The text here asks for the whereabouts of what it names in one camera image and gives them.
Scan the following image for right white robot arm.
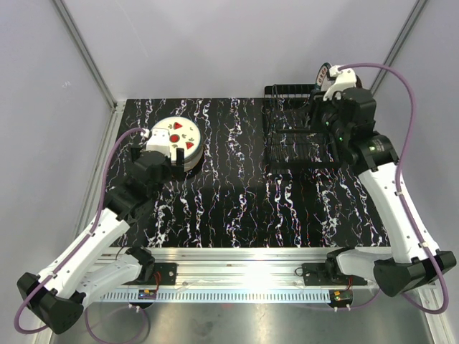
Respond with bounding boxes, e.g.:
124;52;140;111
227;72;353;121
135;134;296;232
309;87;457;297

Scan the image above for black wire dish rack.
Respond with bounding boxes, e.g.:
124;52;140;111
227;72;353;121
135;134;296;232
262;84;341;174

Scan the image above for dark green rimmed plate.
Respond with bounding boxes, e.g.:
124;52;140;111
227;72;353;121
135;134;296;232
314;62;333;92

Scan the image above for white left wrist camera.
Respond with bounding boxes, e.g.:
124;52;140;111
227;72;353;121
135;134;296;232
141;128;171;158

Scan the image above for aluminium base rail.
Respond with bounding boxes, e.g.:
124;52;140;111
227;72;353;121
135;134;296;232
46;247;437;287

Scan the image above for red floral plate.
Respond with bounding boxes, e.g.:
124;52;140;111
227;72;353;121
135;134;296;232
356;75;363;88

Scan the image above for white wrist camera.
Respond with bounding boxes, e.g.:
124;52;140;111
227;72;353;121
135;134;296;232
323;65;357;101
141;128;171;158

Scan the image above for white slotted cable duct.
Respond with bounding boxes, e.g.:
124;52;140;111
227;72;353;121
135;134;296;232
100;288;331;304

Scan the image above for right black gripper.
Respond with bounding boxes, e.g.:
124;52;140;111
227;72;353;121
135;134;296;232
297;88;349;143

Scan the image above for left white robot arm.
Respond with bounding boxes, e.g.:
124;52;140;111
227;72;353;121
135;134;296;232
16;148;185;334

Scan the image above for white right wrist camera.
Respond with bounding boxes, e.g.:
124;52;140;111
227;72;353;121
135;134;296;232
323;65;357;101

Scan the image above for white watermelon pattern plate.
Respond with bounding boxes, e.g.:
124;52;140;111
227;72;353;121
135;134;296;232
152;116;203;164

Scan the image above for stack of plates under white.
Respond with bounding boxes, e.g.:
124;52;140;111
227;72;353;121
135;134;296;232
184;140;204;172

